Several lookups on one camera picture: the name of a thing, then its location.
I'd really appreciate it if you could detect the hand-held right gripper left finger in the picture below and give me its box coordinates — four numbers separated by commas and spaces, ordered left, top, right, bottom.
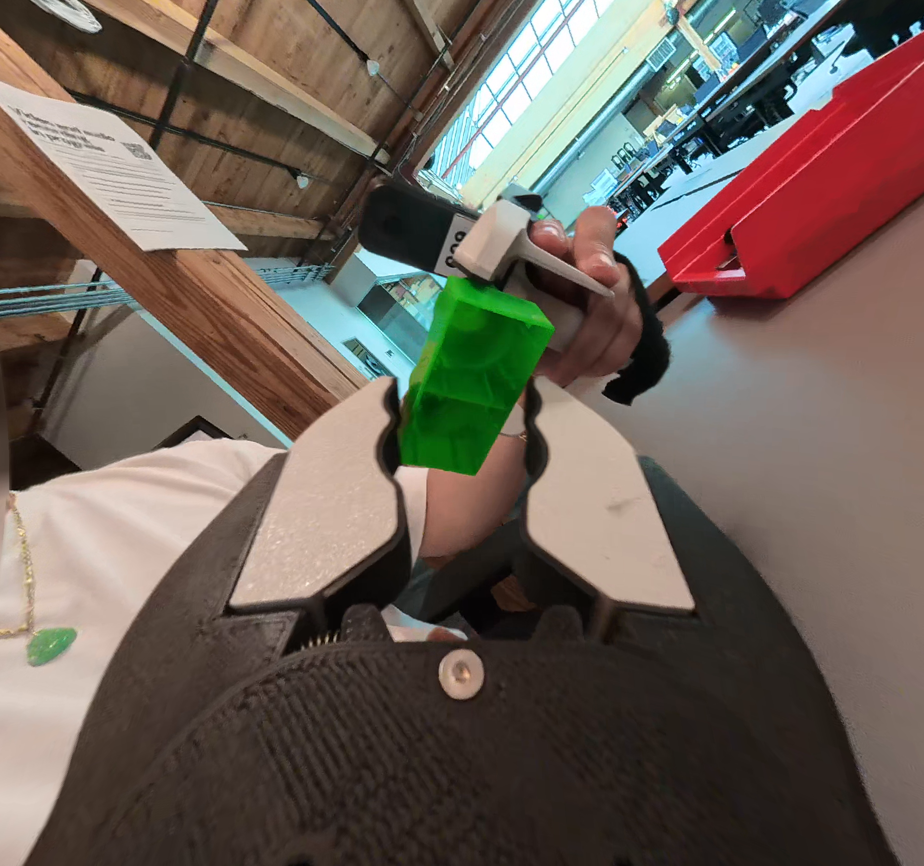
229, 380, 412, 614

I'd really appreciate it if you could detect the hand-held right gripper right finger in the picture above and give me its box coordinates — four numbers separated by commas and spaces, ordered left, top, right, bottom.
523, 380, 697, 619

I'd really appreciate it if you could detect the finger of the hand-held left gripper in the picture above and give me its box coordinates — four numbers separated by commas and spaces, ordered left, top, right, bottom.
460, 198, 616, 300

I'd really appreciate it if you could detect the green plastic object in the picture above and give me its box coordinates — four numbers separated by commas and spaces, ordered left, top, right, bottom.
398, 275, 557, 477

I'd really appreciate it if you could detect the red plastic bin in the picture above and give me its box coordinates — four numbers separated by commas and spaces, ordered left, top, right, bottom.
657, 32, 924, 301

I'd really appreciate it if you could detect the person's left forearm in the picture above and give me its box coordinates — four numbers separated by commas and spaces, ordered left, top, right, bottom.
419, 431, 531, 567

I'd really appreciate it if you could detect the person's left hand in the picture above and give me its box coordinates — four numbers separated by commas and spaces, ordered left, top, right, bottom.
523, 207, 646, 388

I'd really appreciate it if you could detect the black chair armrest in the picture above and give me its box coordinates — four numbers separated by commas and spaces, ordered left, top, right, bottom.
387, 520, 524, 624

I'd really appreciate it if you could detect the black framed picture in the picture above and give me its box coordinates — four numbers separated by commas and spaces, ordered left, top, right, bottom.
151, 415, 233, 450

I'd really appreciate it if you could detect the wooden pillar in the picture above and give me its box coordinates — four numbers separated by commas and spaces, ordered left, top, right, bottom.
0, 29, 371, 443

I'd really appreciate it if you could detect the paper notice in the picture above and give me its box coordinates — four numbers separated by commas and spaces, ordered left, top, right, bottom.
0, 83, 248, 255

